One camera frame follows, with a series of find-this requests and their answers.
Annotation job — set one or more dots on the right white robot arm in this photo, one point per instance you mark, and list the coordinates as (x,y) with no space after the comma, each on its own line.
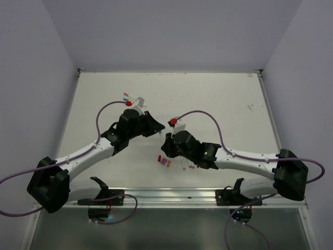
(280,173)

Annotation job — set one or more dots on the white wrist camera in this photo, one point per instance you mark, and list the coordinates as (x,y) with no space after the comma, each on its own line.
(140,110)
(177,125)

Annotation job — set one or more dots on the orange white pen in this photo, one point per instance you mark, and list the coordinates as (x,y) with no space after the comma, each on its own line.
(183,164)

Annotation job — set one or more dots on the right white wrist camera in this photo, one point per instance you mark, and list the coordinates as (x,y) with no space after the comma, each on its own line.
(177,125)

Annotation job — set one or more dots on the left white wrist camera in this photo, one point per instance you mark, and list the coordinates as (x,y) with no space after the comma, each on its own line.
(140,110)

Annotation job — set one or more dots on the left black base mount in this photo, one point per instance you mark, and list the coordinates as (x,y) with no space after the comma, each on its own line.
(105,197)

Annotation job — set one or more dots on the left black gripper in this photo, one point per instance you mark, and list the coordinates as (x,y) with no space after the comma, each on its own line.
(152,125)

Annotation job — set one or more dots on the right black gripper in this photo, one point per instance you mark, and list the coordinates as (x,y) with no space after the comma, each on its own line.
(167,147)

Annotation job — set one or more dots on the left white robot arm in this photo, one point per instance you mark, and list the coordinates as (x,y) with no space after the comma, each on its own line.
(50,184)

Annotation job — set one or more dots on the aluminium mounting rail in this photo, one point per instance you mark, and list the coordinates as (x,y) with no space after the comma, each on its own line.
(202,197)

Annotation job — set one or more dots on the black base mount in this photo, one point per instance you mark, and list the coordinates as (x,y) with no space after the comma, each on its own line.
(105,197)
(234,200)

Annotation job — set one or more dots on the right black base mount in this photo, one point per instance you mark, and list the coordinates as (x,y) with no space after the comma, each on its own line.
(234,200)

